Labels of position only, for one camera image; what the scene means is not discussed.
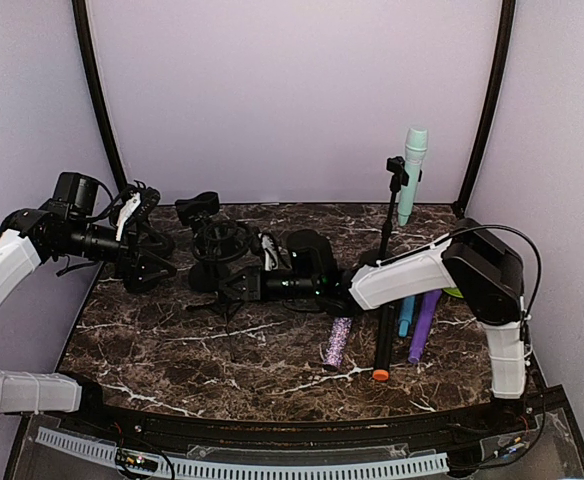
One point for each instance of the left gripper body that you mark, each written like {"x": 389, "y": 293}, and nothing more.
{"x": 127, "y": 234}

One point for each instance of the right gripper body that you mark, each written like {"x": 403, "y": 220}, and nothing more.
{"x": 273, "y": 291}

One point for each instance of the black round-base stand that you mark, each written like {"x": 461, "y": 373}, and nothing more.
{"x": 144, "y": 270}
{"x": 150, "y": 238}
{"x": 398, "y": 166}

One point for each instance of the black round-base stand clamp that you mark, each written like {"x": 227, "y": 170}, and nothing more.
{"x": 196, "y": 213}

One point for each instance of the black tripod shock-mount stand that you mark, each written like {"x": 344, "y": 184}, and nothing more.
{"x": 234, "y": 239}

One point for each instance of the silver glitter microphone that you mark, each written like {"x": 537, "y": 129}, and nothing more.
{"x": 337, "y": 342}

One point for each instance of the blue microphone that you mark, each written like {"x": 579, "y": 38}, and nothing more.
{"x": 406, "y": 316}

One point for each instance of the purple microphone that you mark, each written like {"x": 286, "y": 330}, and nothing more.
{"x": 423, "y": 325}

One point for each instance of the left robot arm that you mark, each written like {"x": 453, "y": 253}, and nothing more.
{"x": 66, "y": 226}

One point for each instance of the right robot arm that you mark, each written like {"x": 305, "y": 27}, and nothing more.
{"x": 488, "y": 273}

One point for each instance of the mint green microphone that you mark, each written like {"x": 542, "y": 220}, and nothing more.
{"x": 416, "y": 146}

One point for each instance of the lime green bowl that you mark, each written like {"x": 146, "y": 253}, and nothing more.
{"x": 455, "y": 292}

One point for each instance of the green circuit board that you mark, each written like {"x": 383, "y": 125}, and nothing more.
{"x": 134, "y": 461}

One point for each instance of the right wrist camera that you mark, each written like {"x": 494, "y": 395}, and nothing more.
{"x": 269, "y": 247}

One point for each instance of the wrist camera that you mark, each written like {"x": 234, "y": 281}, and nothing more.
{"x": 269, "y": 247}
{"x": 136, "y": 208}

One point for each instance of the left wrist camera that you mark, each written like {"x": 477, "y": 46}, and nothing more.
{"x": 136, "y": 208}

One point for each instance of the white slotted cable duct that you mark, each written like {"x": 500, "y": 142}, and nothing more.
{"x": 218, "y": 463}

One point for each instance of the left black frame post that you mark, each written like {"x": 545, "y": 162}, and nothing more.
{"x": 95, "y": 89}

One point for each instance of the black frame post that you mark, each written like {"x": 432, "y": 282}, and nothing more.
{"x": 95, "y": 89}
{"x": 497, "y": 71}

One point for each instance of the right black frame post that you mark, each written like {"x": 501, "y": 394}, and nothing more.
{"x": 497, "y": 71}

